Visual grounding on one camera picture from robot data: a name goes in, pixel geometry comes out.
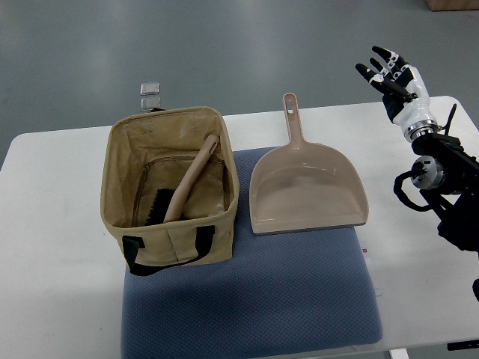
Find pink dustpan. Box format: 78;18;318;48
249;93;369;235

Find blue cushion mat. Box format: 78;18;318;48
121;148;382;358

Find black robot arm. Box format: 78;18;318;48
393;105;478;253

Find black table control panel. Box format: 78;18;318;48
447;340;479;351

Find cardboard box corner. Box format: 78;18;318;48
425;0;479;11

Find pink hand broom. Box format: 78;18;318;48
145;135;220;226

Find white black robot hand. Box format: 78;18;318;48
356;46;439;142

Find yellow fabric bag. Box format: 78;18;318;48
100;107;240;276

